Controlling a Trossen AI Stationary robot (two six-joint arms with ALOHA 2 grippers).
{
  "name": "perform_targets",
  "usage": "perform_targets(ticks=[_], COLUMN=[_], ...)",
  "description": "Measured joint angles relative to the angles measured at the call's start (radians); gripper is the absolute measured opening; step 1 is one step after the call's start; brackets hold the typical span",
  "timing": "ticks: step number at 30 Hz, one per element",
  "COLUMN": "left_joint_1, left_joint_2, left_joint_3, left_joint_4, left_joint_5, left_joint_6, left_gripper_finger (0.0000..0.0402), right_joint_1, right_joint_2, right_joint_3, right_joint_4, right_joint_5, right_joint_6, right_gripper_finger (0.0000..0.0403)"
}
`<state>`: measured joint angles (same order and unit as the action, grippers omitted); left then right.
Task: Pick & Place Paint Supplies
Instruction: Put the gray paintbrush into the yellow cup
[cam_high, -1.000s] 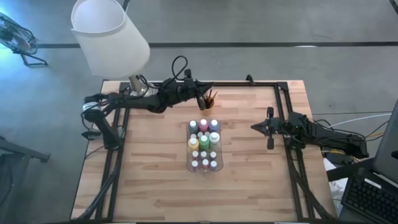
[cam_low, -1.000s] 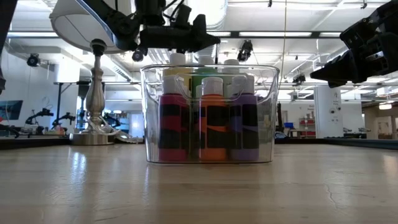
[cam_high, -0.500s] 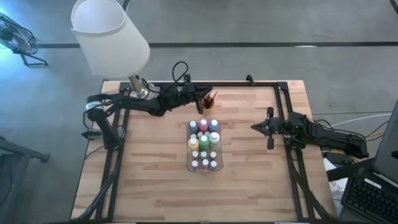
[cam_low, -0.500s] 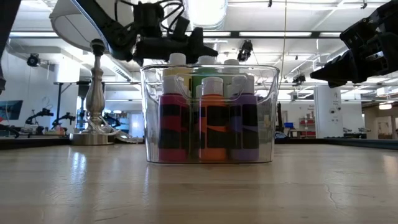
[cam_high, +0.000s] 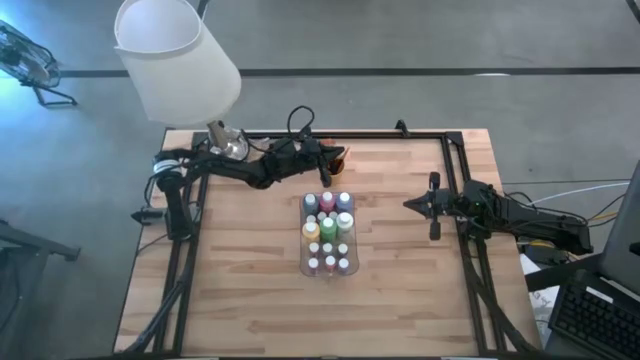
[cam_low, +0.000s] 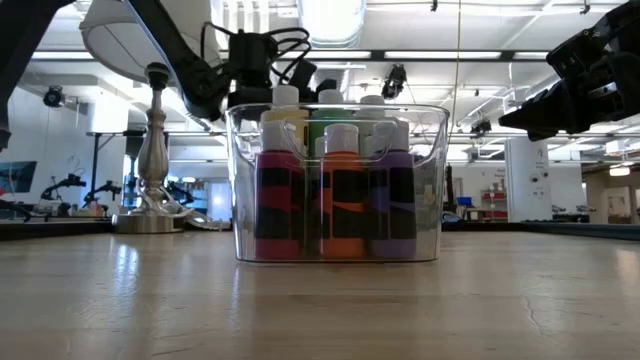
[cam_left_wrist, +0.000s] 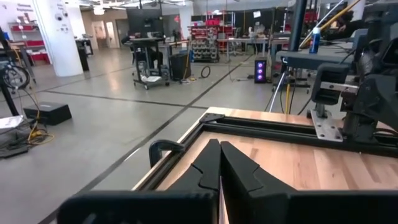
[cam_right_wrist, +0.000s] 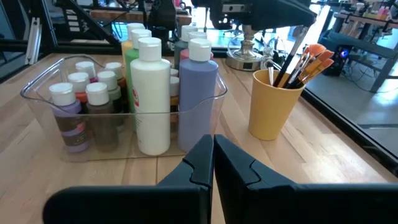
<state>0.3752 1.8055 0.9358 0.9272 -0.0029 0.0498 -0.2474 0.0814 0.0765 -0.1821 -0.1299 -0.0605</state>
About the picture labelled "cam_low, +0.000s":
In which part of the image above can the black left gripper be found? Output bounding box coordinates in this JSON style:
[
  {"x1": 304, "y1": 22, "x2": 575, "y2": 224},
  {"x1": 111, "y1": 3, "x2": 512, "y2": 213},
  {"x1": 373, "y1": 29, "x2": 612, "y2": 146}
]
[{"x1": 227, "y1": 29, "x2": 340, "y2": 109}]

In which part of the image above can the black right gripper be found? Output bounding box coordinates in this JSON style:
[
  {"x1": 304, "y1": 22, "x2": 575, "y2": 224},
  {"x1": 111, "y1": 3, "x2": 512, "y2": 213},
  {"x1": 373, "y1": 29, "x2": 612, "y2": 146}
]
[{"x1": 498, "y1": 0, "x2": 640, "y2": 143}]

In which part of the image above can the large green paint bottle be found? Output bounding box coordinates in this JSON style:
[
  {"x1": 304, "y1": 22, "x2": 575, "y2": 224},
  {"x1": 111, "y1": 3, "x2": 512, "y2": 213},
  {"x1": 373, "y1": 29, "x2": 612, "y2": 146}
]
[{"x1": 307, "y1": 89, "x2": 359, "y2": 151}]

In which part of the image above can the large yellow paint bottle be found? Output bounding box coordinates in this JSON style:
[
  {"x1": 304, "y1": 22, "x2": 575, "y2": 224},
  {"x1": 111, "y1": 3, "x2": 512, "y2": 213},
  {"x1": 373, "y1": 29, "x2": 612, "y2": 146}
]
[{"x1": 262, "y1": 84, "x2": 311, "y2": 156}]

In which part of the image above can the large white paint bottle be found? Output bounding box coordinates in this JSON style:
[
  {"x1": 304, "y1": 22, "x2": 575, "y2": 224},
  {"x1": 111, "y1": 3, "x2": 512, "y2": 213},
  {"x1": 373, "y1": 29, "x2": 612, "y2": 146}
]
[{"x1": 355, "y1": 94, "x2": 404, "y2": 151}]

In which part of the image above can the small magenta paint bottle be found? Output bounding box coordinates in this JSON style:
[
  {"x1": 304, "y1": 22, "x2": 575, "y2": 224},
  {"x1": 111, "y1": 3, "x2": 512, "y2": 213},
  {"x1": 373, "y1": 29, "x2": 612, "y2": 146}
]
[{"x1": 253, "y1": 122, "x2": 307, "y2": 261}]

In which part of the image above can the small bright orange paint bottle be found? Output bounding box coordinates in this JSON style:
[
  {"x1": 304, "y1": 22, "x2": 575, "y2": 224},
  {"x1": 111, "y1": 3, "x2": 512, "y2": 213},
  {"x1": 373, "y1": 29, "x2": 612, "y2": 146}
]
[{"x1": 318, "y1": 123, "x2": 369, "y2": 260}]

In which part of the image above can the small purple paint bottle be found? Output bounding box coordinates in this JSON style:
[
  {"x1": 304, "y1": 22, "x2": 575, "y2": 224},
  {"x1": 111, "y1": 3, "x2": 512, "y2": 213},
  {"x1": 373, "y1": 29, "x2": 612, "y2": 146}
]
[{"x1": 368, "y1": 119, "x2": 418, "y2": 260}]

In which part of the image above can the clear plastic bin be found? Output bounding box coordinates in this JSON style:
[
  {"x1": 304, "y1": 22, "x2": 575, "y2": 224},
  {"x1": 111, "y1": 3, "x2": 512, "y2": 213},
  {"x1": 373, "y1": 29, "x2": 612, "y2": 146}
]
[{"x1": 224, "y1": 102, "x2": 450, "y2": 264}]

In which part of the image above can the white cylindrical column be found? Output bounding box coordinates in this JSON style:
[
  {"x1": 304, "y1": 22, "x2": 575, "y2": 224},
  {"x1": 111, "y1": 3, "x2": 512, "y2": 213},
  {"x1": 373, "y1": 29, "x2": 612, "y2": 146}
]
[{"x1": 503, "y1": 137, "x2": 554, "y2": 224}]

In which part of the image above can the red background shelf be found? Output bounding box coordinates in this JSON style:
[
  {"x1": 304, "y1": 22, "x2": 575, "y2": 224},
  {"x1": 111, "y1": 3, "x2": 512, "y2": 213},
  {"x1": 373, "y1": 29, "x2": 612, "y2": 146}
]
[{"x1": 480, "y1": 188, "x2": 507, "y2": 221}]

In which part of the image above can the table lamp white shade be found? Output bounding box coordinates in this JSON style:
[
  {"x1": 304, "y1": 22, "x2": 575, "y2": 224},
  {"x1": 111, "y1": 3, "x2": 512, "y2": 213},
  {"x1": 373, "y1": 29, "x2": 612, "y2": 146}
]
[{"x1": 79, "y1": 0, "x2": 223, "y2": 235}]

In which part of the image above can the dark background monitor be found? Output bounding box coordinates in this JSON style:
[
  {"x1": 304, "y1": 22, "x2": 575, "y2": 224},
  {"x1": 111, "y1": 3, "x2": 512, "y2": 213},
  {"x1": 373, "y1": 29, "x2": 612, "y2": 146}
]
[{"x1": 0, "y1": 160, "x2": 39, "y2": 196}]

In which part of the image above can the black camera cable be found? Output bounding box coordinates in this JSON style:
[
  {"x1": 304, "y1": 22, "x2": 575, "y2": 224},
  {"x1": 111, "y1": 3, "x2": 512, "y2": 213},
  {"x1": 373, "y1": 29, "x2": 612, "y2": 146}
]
[{"x1": 199, "y1": 21, "x2": 313, "y2": 86}]

